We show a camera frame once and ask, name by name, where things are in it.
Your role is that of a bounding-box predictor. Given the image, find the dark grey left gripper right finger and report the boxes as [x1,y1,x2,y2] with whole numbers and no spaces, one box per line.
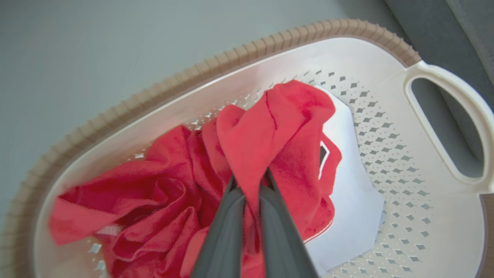
[259,169,319,278]

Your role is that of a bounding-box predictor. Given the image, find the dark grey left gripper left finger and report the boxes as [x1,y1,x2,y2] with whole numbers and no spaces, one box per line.
[191,175,247,278]

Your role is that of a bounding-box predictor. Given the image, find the red and white garment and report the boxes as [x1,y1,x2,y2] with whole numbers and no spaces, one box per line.
[48,80,386,278]

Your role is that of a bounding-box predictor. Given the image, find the white laundry basket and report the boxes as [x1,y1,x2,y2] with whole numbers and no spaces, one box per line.
[0,18,494,278]

